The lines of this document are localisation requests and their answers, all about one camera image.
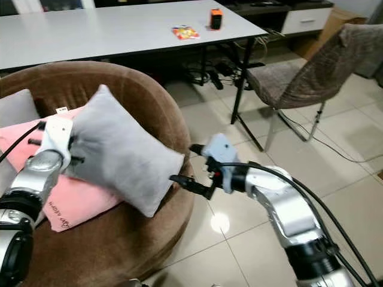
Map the grey pillow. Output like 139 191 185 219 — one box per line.
0 88 40 130
66 84 186 218

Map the pink square pillow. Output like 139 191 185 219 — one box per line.
0 106 124 233

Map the brown round sofa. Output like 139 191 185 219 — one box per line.
0 60 196 287

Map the black power strip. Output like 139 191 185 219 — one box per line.
206 69 224 90

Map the colourful flat packet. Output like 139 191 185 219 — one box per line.
171 25 202 41

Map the orange and black small device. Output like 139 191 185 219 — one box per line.
209 8 224 30

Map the white table with black legs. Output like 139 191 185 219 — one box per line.
0 0 269 151

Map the grey-brown fabric chair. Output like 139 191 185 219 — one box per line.
245 23 383 151

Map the white drawer cabinet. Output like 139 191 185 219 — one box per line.
280 5 333 35

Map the brown cardboard box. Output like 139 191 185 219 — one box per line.
304 7 367 62

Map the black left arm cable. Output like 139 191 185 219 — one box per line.
0 121 47 163

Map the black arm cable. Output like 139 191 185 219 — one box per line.
220 160 383 287
0 121 47 163

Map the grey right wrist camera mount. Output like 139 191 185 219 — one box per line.
202 133 240 181

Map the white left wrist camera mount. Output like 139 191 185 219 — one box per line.
42 117 76 158

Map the thin black floor cable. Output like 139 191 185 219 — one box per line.
278 111 383 166

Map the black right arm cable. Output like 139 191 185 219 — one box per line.
220 160 383 287

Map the white window frame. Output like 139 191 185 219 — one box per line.
12 0 98 14

